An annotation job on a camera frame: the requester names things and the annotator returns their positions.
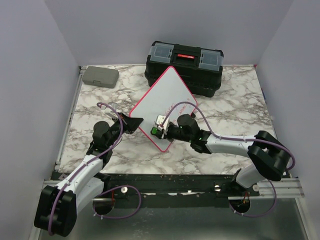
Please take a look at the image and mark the grey plastic case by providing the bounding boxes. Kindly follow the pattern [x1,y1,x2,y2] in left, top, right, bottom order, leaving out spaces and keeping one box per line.
[82,66,120,89]

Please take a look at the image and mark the aluminium frame rail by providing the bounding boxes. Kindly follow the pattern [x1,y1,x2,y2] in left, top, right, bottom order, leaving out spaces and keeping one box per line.
[257,178,305,199]

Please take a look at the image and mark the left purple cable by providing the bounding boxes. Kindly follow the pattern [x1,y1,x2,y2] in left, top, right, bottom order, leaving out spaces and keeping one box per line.
[48,101,142,237]

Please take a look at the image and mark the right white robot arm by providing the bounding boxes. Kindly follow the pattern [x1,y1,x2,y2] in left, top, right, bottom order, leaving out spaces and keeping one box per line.
[150,114,291,196]

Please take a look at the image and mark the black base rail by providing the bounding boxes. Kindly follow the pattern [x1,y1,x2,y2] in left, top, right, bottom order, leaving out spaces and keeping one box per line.
[93,173,260,214]

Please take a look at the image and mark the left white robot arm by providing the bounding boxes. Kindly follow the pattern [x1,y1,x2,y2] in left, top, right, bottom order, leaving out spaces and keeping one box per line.
[34,113,143,237]

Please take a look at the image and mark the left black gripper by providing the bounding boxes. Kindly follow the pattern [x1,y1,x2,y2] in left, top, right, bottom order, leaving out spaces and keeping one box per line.
[106,112,144,148]

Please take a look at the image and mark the purple cable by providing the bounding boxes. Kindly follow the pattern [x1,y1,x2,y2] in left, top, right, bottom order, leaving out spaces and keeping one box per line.
[48,101,142,237]
[161,101,296,218]

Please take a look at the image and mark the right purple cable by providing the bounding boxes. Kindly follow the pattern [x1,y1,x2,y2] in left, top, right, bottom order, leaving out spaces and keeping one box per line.
[161,101,296,218]

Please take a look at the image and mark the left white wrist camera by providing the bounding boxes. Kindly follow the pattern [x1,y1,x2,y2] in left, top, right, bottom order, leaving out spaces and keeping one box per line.
[104,102,118,119]

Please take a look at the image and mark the green whiteboard eraser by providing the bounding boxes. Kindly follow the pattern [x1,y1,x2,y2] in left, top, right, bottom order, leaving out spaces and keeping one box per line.
[150,127,162,138]

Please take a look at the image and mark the black plastic toolbox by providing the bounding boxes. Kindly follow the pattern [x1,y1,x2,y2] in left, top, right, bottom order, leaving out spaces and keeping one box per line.
[144,41,224,98]

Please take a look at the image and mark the pink framed whiteboard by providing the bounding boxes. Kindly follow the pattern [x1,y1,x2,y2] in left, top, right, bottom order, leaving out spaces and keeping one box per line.
[129,66,198,152]

